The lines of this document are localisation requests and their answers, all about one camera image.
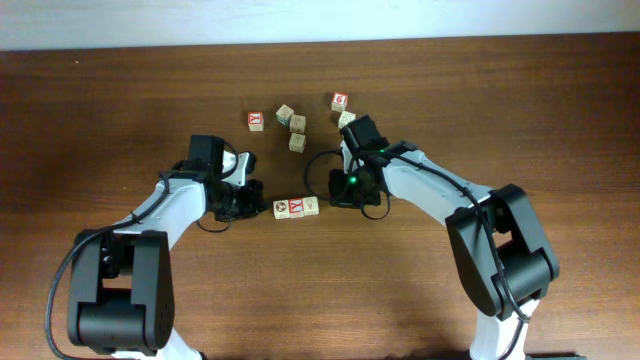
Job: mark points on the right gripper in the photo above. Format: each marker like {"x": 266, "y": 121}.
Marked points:
{"x": 340, "y": 189}

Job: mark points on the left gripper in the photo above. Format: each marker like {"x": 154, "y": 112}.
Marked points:
{"x": 253, "y": 202}

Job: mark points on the round face wooden block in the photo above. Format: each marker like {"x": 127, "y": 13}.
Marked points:
{"x": 281, "y": 209}

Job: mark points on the ice cream wooden block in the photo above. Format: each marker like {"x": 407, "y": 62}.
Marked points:
{"x": 310, "y": 205}

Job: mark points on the red Y wooden block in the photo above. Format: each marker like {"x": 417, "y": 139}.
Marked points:
{"x": 296, "y": 208}

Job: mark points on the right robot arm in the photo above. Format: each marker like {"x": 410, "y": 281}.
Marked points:
{"x": 503, "y": 257}

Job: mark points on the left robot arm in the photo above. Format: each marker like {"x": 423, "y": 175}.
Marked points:
{"x": 121, "y": 301}

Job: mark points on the bird picture wooden block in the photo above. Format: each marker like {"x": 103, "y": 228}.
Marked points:
{"x": 345, "y": 118}

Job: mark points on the duck picture wooden block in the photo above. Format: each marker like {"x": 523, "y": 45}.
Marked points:
{"x": 297, "y": 142}

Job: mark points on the red Y block far left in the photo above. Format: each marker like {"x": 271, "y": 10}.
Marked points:
{"x": 256, "y": 122}

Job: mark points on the red 6 wooden block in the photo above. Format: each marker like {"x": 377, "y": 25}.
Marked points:
{"x": 339, "y": 102}

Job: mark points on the cane picture wooden block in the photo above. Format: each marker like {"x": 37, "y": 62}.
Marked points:
{"x": 297, "y": 124}

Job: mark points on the green edged wooden block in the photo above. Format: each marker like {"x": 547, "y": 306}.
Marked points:
{"x": 284, "y": 114}

